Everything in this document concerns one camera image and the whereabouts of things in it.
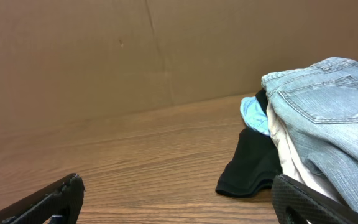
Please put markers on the beige shorts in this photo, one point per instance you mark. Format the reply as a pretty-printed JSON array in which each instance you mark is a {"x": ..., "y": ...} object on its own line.
[{"x": 290, "y": 161}]

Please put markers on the light blue denim shorts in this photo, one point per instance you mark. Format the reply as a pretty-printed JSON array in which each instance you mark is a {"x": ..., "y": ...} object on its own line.
[{"x": 319, "y": 107}]

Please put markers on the black garment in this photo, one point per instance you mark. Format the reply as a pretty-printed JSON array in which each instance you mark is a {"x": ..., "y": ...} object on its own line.
[{"x": 254, "y": 165}]

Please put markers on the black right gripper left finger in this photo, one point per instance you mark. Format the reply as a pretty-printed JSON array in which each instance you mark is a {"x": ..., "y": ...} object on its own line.
[{"x": 59, "y": 202}]

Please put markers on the light blue garment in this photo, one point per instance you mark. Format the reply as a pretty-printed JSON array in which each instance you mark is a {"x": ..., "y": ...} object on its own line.
[{"x": 253, "y": 115}]

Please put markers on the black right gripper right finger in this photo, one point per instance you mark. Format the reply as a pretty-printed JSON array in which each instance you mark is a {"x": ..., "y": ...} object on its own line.
[{"x": 294, "y": 203}]

